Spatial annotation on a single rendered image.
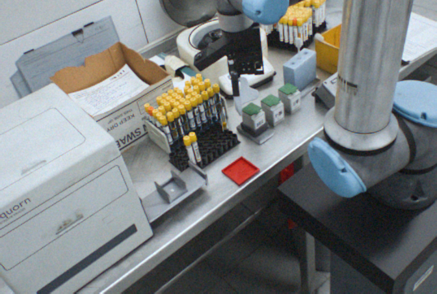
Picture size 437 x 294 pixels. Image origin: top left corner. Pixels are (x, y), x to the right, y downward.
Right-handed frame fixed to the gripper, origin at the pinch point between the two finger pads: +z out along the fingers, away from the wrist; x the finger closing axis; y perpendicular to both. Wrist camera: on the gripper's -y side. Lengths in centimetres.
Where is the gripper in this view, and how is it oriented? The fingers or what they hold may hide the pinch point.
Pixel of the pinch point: (237, 98)
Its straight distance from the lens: 115.2
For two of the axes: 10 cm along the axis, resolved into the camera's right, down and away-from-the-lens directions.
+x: 0.2, -6.6, 7.5
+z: 1.5, 7.5, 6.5
